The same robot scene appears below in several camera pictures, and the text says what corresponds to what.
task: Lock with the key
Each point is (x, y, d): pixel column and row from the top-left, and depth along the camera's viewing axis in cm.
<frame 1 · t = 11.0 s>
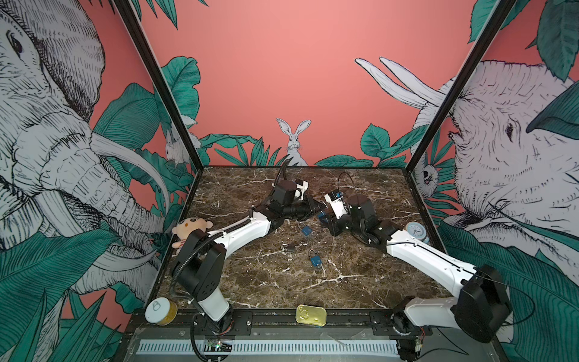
left hand: (329, 204, 78), fingers closed
right hand: (321, 215, 79), fingers closed
plush doll toy: (186, 226, 90), point 9 cm above the table
blue padlock near: (316, 260, 90), on the table
grey padlock with key: (289, 247, 95), on the table

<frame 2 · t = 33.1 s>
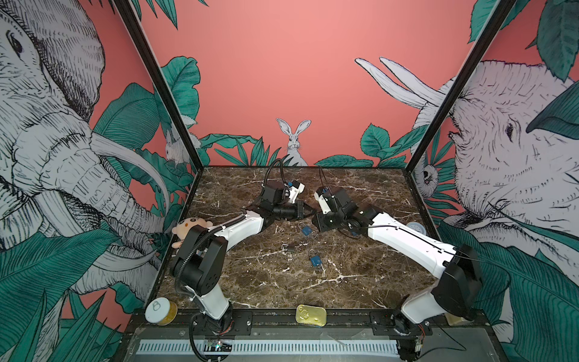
left hand: (318, 210, 81), fingers closed
right hand: (312, 218, 80), fingers open
the named things where they were.

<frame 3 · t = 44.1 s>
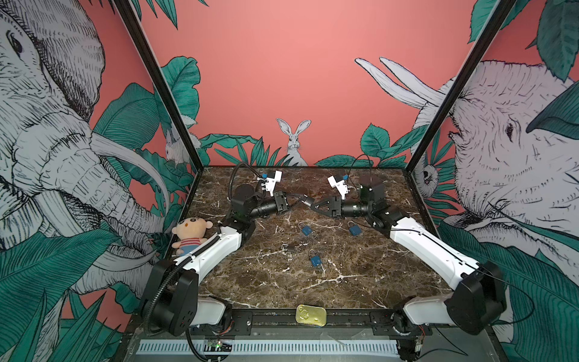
left hand: (305, 197, 69), fingers closed
right hand: (313, 209, 69), fingers open
large blue padlock: (355, 229, 97), point 2 cm above the table
the other named things where they were.

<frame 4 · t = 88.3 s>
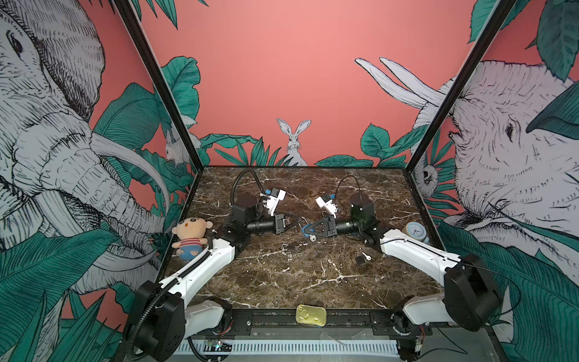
left hand: (301, 221, 71), fingers closed
right hand: (307, 232, 69), fingers closed
black padlock far: (359, 258, 92), on the table
